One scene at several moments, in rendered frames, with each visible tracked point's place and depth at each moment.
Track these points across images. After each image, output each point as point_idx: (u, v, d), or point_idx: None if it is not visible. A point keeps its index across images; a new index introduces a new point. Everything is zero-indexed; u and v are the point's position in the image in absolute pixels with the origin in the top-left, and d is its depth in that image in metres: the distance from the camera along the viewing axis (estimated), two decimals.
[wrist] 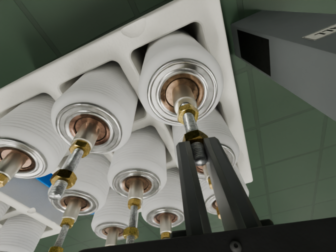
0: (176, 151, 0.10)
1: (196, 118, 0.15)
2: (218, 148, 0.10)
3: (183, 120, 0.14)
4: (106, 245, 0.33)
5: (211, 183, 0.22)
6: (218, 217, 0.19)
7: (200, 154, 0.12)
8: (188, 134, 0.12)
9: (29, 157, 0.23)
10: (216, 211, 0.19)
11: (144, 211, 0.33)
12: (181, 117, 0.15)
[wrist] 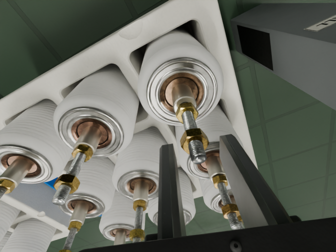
0: (159, 154, 0.10)
1: (180, 119, 0.15)
2: (236, 145, 0.10)
3: (192, 114, 0.14)
4: None
5: (216, 183, 0.21)
6: (223, 216, 0.19)
7: (189, 147, 0.11)
8: (205, 141, 0.12)
9: (34, 162, 0.23)
10: (222, 211, 0.19)
11: (150, 212, 0.33)
12: (192, 111, 0.15)
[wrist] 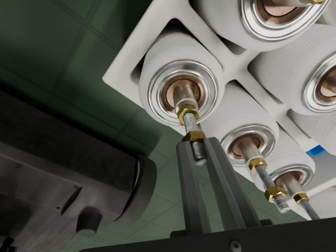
0: (176, 151, 0.10)
1: (190, 110, 0.14)
2: (218, 148, 0.10)
3: (190, 125, 0.15)
4: None
5: (318, 1, 0.11)
6: None
7: (203, 147, 0.11)
8: None
9: (284, 174, 0.27)
10: None
11: None
12: None
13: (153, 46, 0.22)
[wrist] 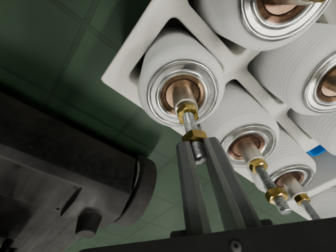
0: (176, 151, 0.10)
1: None
2: (218, 148, 0.10)
3: (184, 117, 0.14)
4: None
5: None
6: None
7: (196, 154, 0.12)
8: (196, 131, 0.12)
9: (284, 175, 0.27)
10: None
11: None
12: (183, 113, 0.15)
13: (152, 46, 0.21)
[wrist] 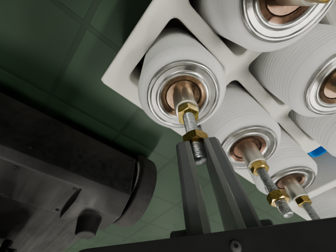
0: (176, 151, 0.10)
1: (180, 117, 0.15)
2: (218, 148, 0.10)
3: (194, 118, 0.14)
4: None
5: (323, 0, 0.10)
6: None
7: (192, 146, 0.11)
8: None
9: (285, 176, 0.26)
10: None
11: None
12: (195, 115, 0.15)
13: (153, 46, 0.21)
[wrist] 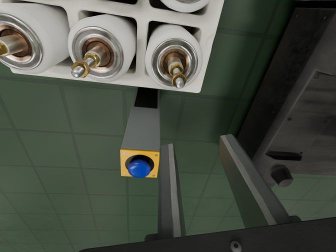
0: (159, 154, 0.10)
1: None
2: (236, 145, 0.10)
3: (175, 69, 0.24)
4: None
5: (95, 58, 0.23)
6: (79, 63, 0.19)
7: (177, 85, 0.21)
8: (182, 73, 0.22)
9: None
10: (83, 62, 0.20)
11: None
12: (175, 67, 0.24)
13: None
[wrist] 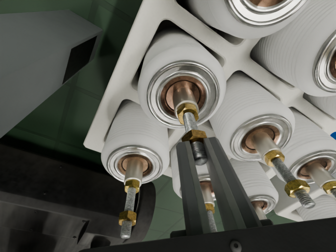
0: (176, 151, 0.10)
1: (125, 189, 0.20)
2: (218, 148, 0.10)
3: (135, 192, 0.20)
4: None
5: (196, 112, 0.15)
6: (199, 137, 0.11)
7: (123, 224, 0.17)
8: (133, 220, 0.18)
9: None
10: (203, 133, 0.12)
11: (334, 95, 0.19)
12: (136, 189, 0.20)
13: (114, 120, 0.27)
